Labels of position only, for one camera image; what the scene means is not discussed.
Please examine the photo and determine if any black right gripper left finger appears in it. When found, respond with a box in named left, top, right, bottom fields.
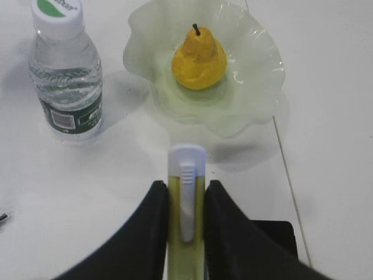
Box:
left=56, top=180, right=169, bottom=279

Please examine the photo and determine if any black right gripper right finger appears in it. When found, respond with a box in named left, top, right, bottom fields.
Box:
left=203, top=180, right=327, bottom=279

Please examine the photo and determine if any yellow utility knife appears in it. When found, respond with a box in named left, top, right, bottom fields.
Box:
left=167, top=143, right=206, bottom=279

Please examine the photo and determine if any yellow pear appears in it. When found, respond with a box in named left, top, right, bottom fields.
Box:
left=171, top=23, right=228, bottom=90

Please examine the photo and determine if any clear water bottle green label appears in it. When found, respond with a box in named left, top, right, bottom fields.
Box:
left=28, top=1, right=103, bottom=140

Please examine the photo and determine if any black square pen holder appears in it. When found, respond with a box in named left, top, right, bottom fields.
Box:
left=252, top=220, right=299, bottom=259

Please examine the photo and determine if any black gel pen left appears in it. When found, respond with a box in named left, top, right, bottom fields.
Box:
left=0, top=213, right=8, bottom=222

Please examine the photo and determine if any green wavy glass plate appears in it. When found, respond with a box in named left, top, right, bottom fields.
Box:
left=123, top=1, right=286, bottom=138

